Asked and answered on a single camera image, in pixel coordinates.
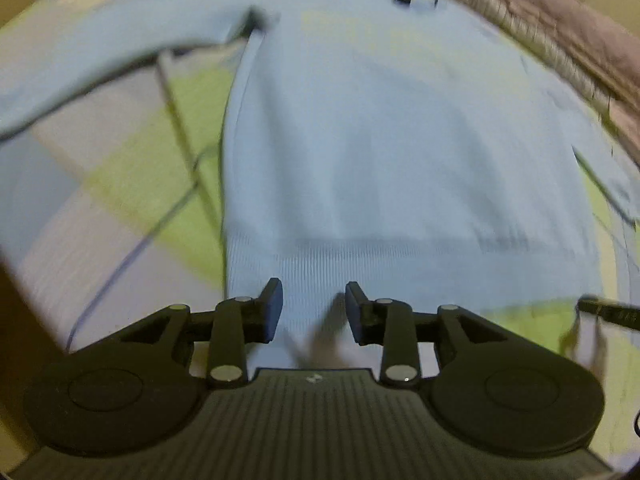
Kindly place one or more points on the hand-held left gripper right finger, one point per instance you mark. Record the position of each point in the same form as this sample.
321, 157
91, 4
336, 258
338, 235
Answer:
354, 312

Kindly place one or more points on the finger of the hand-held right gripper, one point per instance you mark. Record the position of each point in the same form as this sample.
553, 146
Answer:
607, 310

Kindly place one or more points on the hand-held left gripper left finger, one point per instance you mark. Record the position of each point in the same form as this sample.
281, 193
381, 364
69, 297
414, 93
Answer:
270, 310

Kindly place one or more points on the light blue sweater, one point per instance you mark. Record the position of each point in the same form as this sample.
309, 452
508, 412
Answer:
375, 135

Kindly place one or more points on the checkered bed sheet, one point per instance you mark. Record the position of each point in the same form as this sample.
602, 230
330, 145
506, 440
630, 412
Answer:
150, 185

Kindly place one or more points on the pink pillow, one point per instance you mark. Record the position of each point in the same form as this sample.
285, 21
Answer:
575, 25

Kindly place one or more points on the striped beige quilt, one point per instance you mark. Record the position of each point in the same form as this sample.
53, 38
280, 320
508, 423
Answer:
505, 7

